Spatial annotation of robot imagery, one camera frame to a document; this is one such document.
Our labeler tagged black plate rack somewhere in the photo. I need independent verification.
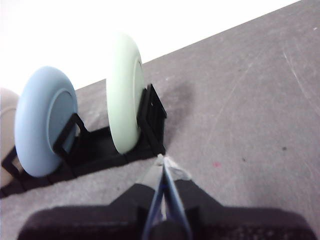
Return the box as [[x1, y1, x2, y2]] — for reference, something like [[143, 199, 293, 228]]
[[0, 83, 168, 200]]

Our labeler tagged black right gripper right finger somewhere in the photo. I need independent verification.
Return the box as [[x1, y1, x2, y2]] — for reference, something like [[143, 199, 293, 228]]
[[162, 155, 320, 240]]

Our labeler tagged blue plate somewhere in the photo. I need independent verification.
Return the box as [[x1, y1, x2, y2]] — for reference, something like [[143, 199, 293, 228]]
[[14, 66, 79, 178]]

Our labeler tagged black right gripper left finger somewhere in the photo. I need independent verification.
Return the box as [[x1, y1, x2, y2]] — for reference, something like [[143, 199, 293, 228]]
[[16, 154, 164, 240]]

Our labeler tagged green plate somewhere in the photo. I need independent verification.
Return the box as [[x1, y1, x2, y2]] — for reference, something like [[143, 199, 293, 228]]
[[106, 31, 145, 155]]

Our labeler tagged cream plate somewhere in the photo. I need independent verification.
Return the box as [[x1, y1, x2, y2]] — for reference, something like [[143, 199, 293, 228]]
[[0, 87, 20, 186]]

